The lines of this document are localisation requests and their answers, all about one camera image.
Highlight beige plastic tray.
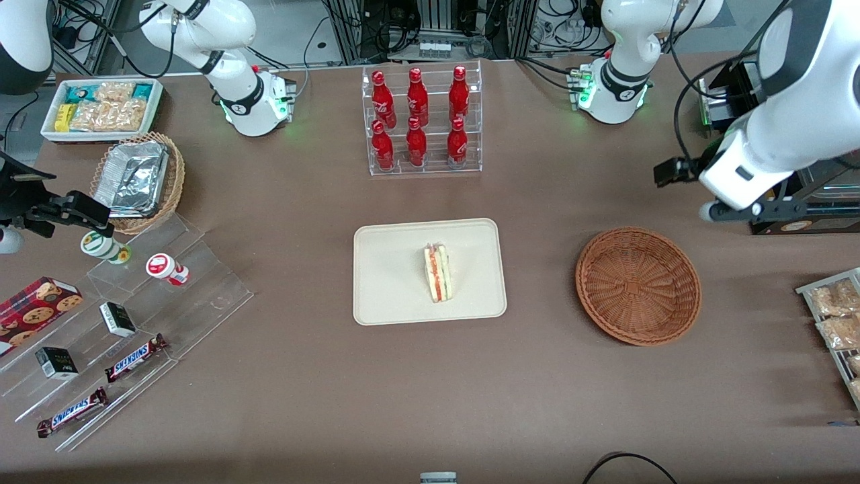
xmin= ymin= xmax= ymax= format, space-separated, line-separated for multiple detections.
xmin=353 ymin=218 xmax=508 ymax=327

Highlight white rectangular plastic bin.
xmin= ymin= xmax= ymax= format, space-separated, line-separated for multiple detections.
xmin=40 ymin=78 xmax=164 ymax=144

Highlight grey metal box green light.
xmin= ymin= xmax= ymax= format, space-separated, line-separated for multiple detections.
xmin=699 ymin=79 xmax=730 ymax=135

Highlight large clear bag of crackers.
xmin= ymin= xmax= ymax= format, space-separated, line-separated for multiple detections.
xmin=71 ymin=99 xmax=146 ymax=132

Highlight red white yogurt cup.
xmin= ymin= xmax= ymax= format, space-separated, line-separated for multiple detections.
xmin=146 ymin=253 xmax=189 ymax=286

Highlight small black carton box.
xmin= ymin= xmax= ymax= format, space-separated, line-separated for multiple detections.
xmin=35 ymin=347 xmax=79 ymax=380
xmin=99 ymin=302 xmax=137 ymax=337

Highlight stacked aluminium foil trays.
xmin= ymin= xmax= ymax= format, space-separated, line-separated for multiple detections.
xmin=94 ymin=141 xmax=169 ymax=217

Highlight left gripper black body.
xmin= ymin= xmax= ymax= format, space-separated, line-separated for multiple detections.
xmin=691 ymin=143 xmax=726 ymax=177

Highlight grey wire tray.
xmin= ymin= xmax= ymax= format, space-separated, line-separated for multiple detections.
xmin=796 ymin=268 xmax=860 ymax=412

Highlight Snickers chocolate bar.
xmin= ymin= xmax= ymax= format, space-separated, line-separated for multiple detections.
xmin=37 ymin=387 xmax=108 ymax=438
xmin=104 ymin=334 xmax=169 ymax=383

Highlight red cola bottle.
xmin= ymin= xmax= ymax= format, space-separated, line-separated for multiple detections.
xmin=372 ymin=120 xmax=396 ymax=170
xmin=372 ymin=70 xmax=397 ymax=128
xmin=406 ymin=117 xmax=428 ymax=167
xmin=447 ymin=118 xmax=469 ymax=169
xmin=449 ymin=65 xmax=470 ymax=123
xmin=406 ymin=67 xmax=429 ymax=126

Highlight black glass food warmer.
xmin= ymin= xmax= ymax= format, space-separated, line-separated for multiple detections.
xmin=699 ymin=57 xmax=860 ymax=236

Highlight clear acrylic stepped shelf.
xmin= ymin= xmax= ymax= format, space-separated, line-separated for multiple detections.
xmin=0 ymin=214 xmax=255 ymax=452

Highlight small clear bag of crackers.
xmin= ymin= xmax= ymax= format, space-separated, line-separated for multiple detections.
xmin=94 ymin=81 xmax=135 ymax=104

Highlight black cable loop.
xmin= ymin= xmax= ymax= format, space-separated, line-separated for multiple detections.
xmin=582 ymin=452 xmax=679 ymax=484

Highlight triangular sandwich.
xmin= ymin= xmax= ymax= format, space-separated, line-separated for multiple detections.
xmin=423 ymin=243 xmax=454 ymax=303

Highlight green white yogurt cup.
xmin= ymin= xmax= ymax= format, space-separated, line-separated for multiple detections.
xmin=81 ymin=231 xmax=131 ymax=265

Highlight clear acrylic bottle rack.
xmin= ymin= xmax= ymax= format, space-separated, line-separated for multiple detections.
xmin=361 ymin=59 xmax=483 ymax=177

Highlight aluminium equipment rack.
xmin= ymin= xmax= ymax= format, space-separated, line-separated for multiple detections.
xmin=326 ymin=0 xmax=538 ymax=65

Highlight light wicker basket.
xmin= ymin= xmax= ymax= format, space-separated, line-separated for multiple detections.
xmin=89 ymin=132 xmax=185 ymax=235

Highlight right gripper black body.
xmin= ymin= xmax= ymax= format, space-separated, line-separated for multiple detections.
xmin=0 ymin=153 xmax=68 ymax=237

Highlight red cookie box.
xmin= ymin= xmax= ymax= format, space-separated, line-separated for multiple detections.
xmin=0 ymin=276 xmax=84 ymax=357

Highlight round brown wicker basket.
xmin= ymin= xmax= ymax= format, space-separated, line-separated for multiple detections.
xmin=575 ymin=227 xmax=702 ymax=347

